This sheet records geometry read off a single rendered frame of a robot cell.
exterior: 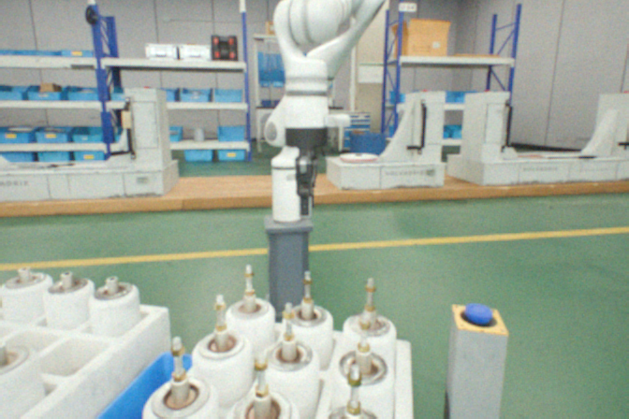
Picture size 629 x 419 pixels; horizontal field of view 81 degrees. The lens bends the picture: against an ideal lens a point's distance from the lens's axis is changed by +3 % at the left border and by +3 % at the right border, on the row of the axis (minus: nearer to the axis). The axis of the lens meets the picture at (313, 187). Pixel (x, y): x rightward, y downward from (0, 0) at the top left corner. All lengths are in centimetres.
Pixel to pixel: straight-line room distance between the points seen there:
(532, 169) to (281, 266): 260
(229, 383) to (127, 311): 34
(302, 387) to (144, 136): 229
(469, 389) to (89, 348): 73
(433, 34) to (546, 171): 315
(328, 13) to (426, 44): 532
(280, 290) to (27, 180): 213
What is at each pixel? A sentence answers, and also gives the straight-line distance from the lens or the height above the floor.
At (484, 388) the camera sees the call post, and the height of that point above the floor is 22.
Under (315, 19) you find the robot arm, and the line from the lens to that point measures 61.
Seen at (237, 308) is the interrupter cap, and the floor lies 25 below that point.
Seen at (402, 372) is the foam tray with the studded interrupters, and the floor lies 18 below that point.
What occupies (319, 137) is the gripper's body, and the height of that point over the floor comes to 60.
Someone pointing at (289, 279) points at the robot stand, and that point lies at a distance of 117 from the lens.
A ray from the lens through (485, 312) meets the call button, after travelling 66.
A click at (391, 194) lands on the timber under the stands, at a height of 6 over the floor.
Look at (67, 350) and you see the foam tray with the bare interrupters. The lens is 96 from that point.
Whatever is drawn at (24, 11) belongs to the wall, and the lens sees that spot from 1019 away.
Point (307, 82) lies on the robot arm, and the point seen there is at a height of 68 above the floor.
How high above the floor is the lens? 63
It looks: 11 degrees down
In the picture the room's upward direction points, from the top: straight up
